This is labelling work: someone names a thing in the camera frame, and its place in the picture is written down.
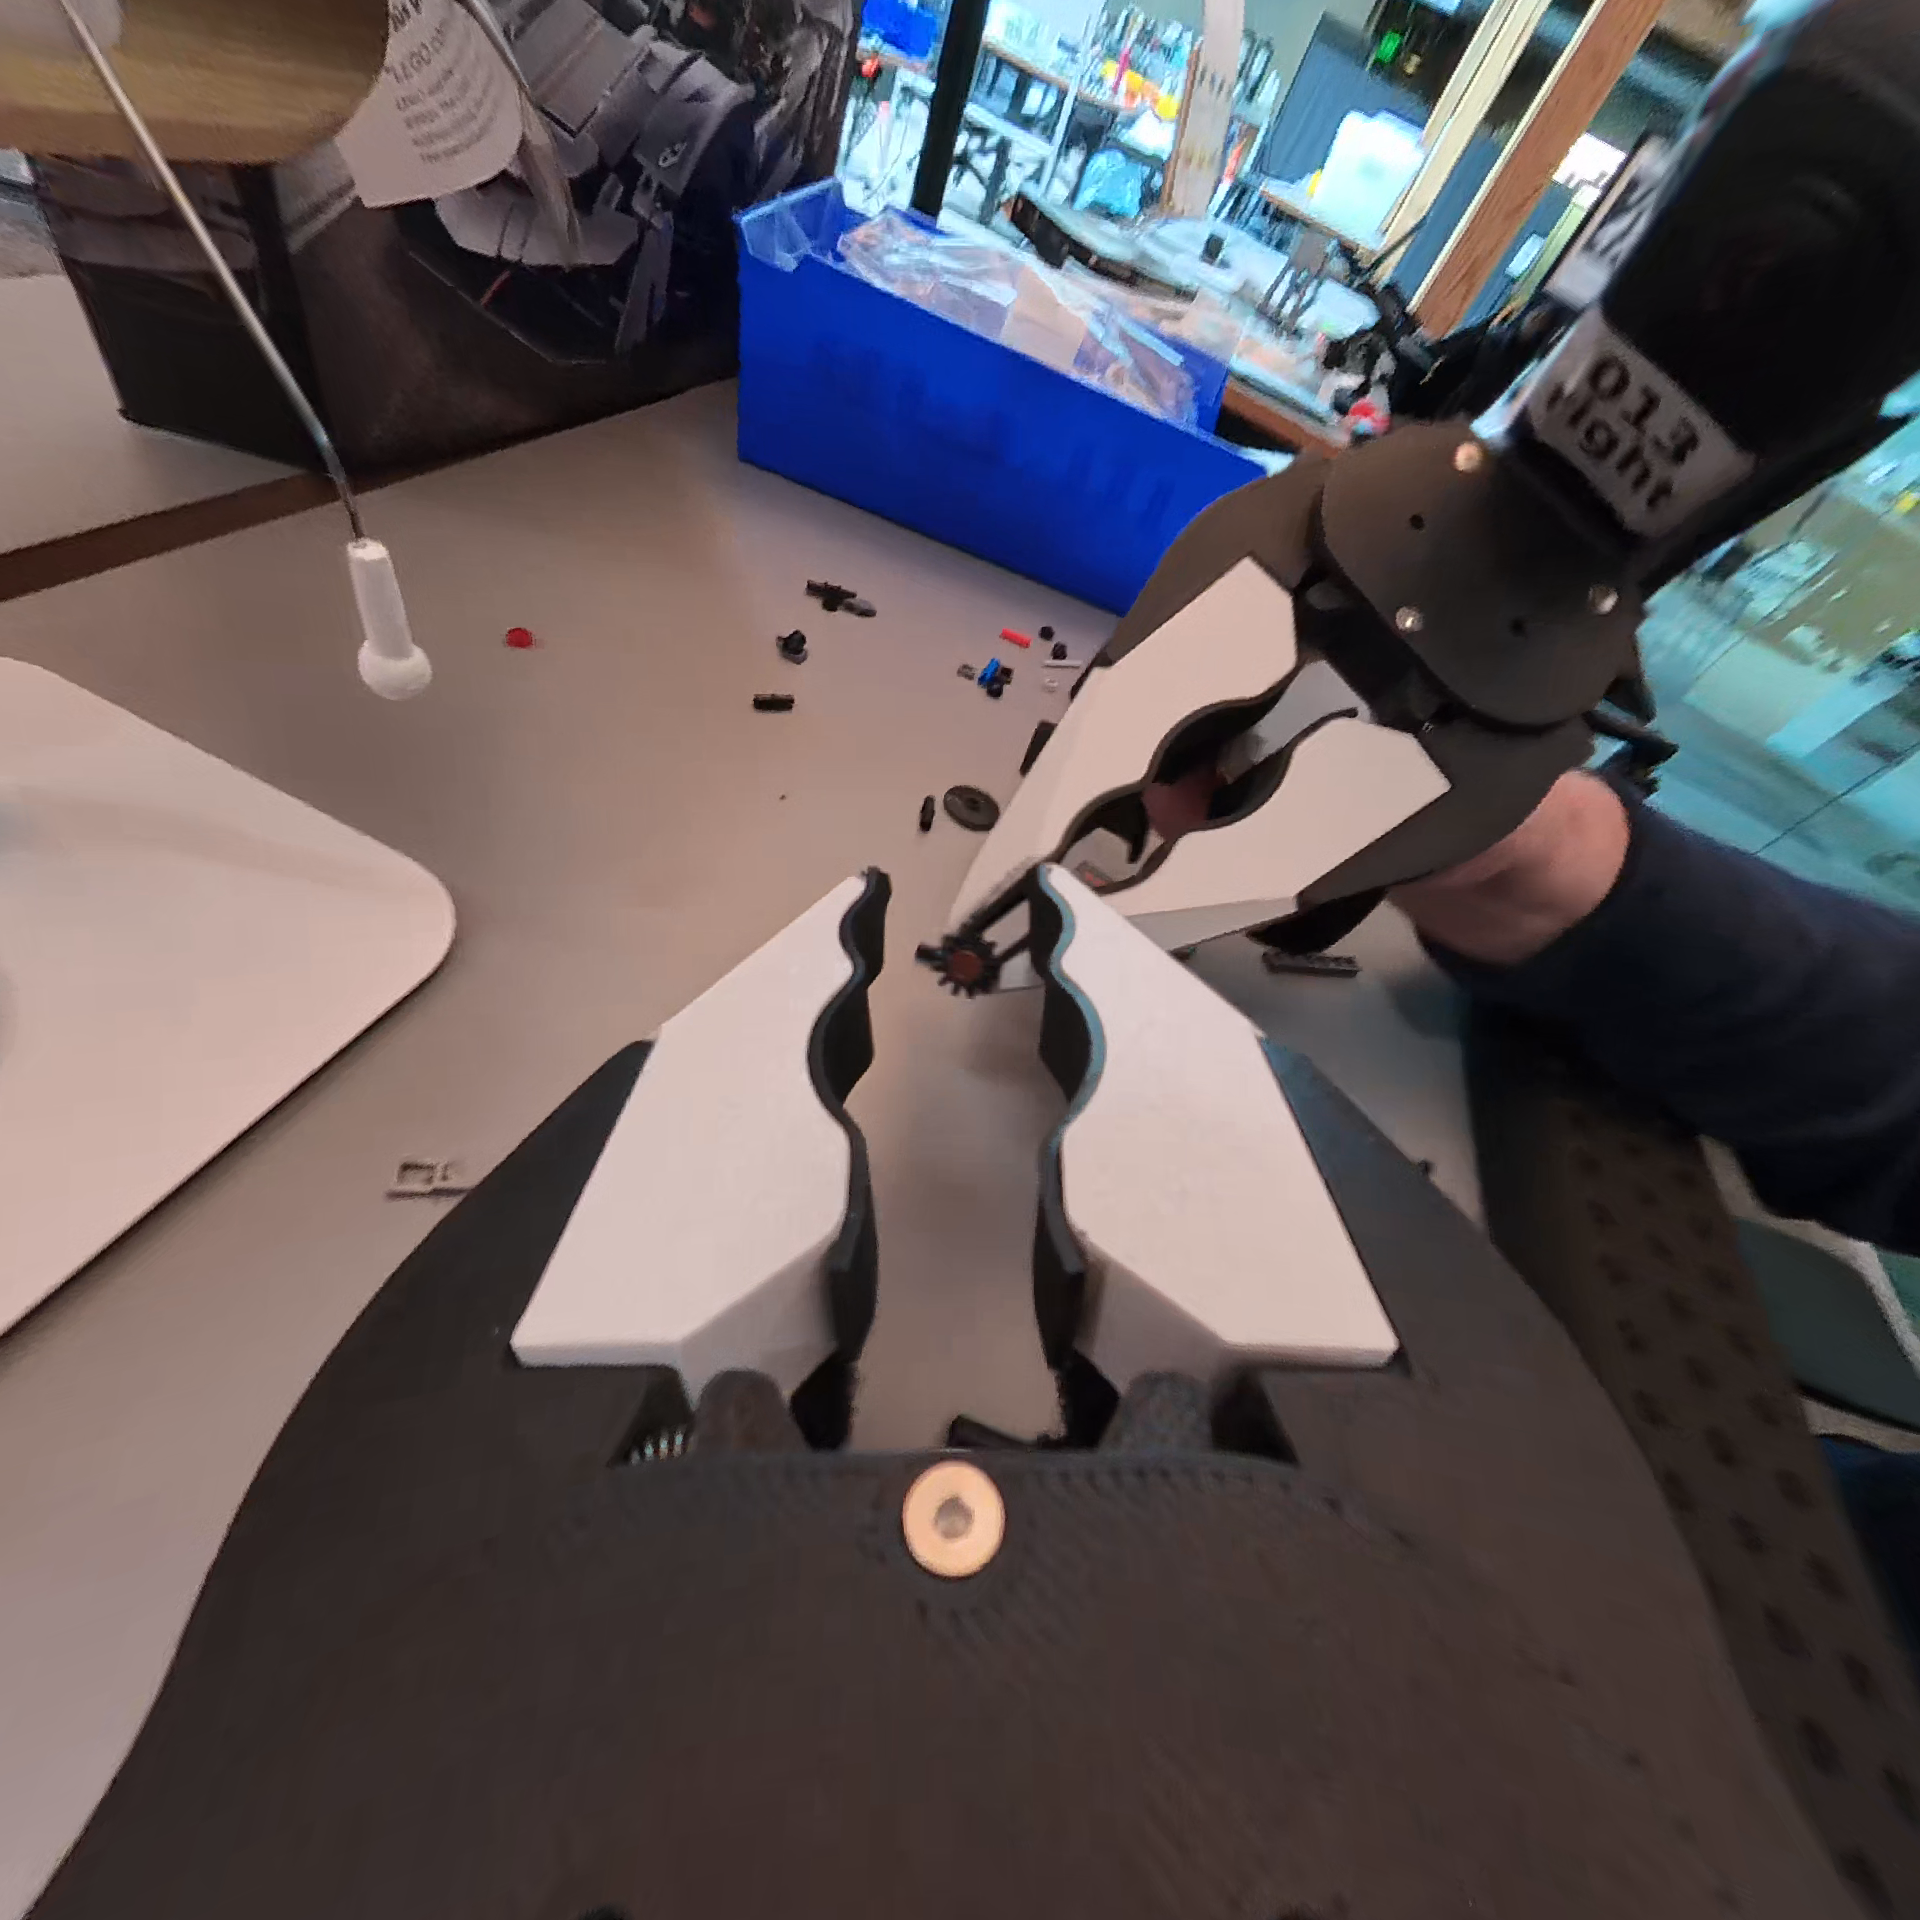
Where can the person's right forearm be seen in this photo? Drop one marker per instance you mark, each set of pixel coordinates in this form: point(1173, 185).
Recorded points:
point(1725, 1020)

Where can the dark grey flat lego beam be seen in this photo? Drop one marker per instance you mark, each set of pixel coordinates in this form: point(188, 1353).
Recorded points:
point(1311, 960)

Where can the black flat case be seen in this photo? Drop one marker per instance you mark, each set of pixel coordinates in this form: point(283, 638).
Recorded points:
point(1094, 226)

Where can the open instruction book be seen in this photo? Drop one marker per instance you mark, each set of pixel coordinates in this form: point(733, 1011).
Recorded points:
point(435, 106)

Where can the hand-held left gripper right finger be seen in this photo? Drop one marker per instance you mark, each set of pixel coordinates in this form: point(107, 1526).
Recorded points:
point(1230, 1201)

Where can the blue plastic bin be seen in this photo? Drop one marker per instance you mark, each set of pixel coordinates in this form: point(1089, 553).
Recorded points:
point(974, 437)

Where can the black lego set box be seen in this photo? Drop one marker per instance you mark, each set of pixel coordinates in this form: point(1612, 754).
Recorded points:
point(632, 180)

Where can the clear plastic parts bags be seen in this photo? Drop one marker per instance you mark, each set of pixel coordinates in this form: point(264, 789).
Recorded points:
point(1050, 303)

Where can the white book stand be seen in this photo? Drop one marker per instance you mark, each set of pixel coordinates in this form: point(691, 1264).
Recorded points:
point(181, 933)

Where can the black lego disc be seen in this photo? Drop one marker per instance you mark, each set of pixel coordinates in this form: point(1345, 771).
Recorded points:
point(971, 806)

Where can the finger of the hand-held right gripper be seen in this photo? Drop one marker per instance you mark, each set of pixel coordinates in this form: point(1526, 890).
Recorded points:
point(1338, 818)
point(1187, 660)

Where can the person's right hand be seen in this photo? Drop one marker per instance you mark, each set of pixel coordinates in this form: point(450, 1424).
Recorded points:
point(1516, 885)

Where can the black dimpled fabric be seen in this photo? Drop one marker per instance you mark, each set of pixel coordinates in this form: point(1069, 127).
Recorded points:
point(1697, 1424)

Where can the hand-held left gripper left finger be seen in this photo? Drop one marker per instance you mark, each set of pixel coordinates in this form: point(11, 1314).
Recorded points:
point(691, 1201)

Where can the small grey lego bracket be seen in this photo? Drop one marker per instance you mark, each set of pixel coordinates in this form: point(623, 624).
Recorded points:
point(425, 1178)

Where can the standing poster board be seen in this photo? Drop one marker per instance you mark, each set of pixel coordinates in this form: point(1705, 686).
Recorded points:
point(1216, 106)

